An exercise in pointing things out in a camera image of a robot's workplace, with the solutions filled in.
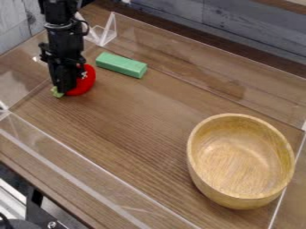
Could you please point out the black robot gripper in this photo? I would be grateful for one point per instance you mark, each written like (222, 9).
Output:
(61, 53)

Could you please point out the red plush strawberry toy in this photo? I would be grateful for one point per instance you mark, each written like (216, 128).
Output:
(84, 84)

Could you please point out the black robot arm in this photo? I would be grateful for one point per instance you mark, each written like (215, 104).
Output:
(59, 11)

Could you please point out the green rectangular block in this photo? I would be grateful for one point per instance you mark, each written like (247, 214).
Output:
(122, 65)

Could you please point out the black metal table clamp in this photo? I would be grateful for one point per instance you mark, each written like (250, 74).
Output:
(36, 215)

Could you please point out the wooden bowl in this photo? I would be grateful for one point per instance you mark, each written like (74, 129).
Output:
(239, 160)

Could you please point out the clear acrylic tray wall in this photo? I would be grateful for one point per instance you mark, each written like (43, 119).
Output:
(103, 201)

